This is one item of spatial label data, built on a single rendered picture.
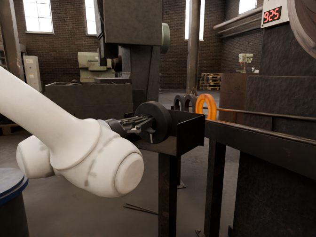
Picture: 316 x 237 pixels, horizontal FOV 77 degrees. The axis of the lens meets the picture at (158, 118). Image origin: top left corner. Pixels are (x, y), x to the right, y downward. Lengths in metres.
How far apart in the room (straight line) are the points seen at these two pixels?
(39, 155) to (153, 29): 2.73
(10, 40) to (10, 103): 6.88
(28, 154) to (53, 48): 10.07
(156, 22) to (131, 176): 2.84
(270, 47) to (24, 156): 0.89
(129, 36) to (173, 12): 8.50
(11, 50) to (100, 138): 6.88
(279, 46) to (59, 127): 0.82
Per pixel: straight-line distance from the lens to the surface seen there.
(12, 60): 7.17
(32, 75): 9.81
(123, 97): 2.66
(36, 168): 0.47
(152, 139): 0.72
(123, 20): 2.92
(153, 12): 3.09
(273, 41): 0.95
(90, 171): 0.34
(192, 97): 1.24
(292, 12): 0.71
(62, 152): 0.34
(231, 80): 3.35
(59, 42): 10.48
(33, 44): 10.68
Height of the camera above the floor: 0.88
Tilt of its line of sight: 13 degrees down
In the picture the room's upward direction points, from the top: straight up
